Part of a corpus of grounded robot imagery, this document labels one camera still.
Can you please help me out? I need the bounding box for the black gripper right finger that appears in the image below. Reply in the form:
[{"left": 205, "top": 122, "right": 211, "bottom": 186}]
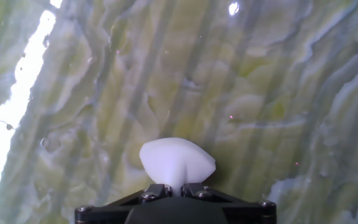
[{"left": 181, "top": 182, "right": 277, "bottom": 224}]

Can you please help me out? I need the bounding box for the green marble pattern mat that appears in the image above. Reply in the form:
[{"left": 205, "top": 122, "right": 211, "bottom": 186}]
[{"left": 0, "top": 0, "right": 358, "bottom": 224}]

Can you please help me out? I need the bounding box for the white sponge block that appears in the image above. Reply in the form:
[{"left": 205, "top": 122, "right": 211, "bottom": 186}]
[{"left": 139, "top": 137, "right": 217, "bottom": 197}]

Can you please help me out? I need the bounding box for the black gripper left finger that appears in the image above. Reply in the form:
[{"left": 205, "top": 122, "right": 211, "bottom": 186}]
[{"left": 75, "top": 183, "right": 172, "bottom": 224}]

